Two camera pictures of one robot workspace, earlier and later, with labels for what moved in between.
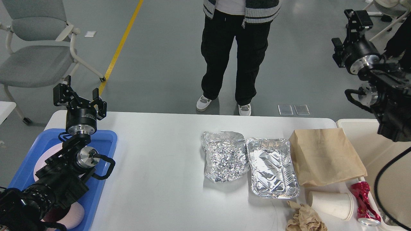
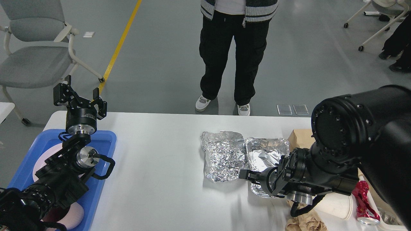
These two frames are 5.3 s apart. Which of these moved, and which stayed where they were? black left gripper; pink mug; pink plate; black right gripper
Moved: black right gripper
Stayed: pink plate; pink mug; black left gripper
